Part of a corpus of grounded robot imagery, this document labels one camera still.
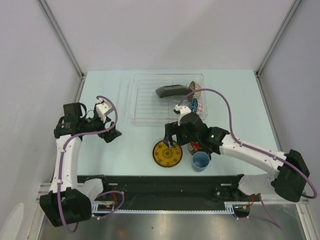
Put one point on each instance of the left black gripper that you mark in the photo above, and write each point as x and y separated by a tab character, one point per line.
109	136

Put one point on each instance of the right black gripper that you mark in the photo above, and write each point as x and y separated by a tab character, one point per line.
172	129

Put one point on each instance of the yellow round plate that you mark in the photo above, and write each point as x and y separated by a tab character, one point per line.
165	156

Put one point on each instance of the blue patterned bowl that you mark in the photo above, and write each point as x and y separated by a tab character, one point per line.
196	106

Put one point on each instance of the black floral square plate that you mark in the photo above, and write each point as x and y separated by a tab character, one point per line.
172	90

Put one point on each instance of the beige patterned bowl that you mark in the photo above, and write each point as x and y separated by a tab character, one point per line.
194	86

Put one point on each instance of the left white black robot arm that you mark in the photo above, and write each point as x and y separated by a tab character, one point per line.
66	202

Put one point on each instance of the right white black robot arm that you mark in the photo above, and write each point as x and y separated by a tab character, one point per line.
285	174

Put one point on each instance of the red black lacquer cup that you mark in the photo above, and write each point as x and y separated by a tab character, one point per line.
194	147

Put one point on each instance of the light blue plastic cup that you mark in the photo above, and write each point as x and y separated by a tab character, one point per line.
200	161

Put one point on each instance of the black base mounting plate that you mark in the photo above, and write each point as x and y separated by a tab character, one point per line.
171	193

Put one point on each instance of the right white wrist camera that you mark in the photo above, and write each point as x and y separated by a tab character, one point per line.
181	110

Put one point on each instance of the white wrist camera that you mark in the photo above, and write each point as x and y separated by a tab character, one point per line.
181	110
103	109

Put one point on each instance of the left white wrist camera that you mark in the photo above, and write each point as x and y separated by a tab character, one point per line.
103	109

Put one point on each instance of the clear wire dish rack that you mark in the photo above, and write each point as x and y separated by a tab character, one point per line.
147	108

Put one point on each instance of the aluminium frame rail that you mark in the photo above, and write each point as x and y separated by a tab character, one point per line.
267	198

